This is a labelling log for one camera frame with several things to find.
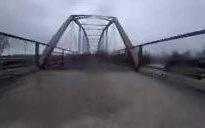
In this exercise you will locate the grey bridge deck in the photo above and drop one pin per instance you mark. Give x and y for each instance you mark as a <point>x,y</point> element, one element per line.
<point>100,100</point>

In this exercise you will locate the steel truss bridge frame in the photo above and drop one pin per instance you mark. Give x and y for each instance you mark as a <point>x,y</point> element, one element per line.
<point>56,36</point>

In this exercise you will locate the raised deck edge kerb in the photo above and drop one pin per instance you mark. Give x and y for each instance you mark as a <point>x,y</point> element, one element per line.
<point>176,80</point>
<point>13,75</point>

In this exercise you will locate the row of dark trees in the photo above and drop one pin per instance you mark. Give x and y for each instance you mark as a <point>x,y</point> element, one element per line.
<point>176,58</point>

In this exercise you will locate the dark metal railing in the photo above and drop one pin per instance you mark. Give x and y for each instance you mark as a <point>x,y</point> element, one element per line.
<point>140,56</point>
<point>37,53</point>

